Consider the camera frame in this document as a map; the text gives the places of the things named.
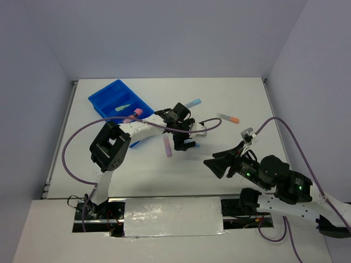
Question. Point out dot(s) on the orange-capped grey marker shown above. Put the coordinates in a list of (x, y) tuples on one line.
[(228, 118)]

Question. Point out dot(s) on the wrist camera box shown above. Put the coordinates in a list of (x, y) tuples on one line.
[(201, 128), (249, 137)]

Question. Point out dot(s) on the blue-capped grey marker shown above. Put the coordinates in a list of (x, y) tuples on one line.
[(193, 103)]

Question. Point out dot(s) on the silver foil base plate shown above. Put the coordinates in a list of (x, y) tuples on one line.
[(172, 217)]

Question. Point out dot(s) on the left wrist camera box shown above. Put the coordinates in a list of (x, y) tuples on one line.
[(201, 128)]

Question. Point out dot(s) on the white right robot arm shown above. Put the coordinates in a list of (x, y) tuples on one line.
[(281, 190)]

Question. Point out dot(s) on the blue divided plastic bin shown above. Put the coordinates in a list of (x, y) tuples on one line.
[(117, 94)]

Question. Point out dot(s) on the right aluminium table rail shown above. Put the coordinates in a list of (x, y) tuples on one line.
[(277, 123)]

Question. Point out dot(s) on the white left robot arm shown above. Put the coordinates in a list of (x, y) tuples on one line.
[(109, 148)]

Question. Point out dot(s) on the purple highlighter pen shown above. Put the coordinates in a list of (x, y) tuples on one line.
[(167, 145)]

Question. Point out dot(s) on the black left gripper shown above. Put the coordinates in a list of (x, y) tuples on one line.
[(179, 143)]

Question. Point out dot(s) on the pink-capped eraser jar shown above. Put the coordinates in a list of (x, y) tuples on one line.
[(136, 113)]

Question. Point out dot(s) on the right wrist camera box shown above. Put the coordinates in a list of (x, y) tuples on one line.
[(249, 137)]

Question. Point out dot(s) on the green highlighter pen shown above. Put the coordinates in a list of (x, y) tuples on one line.
[(120, 108)]

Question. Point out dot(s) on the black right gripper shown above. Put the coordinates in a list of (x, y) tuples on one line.
[(217, 165)]

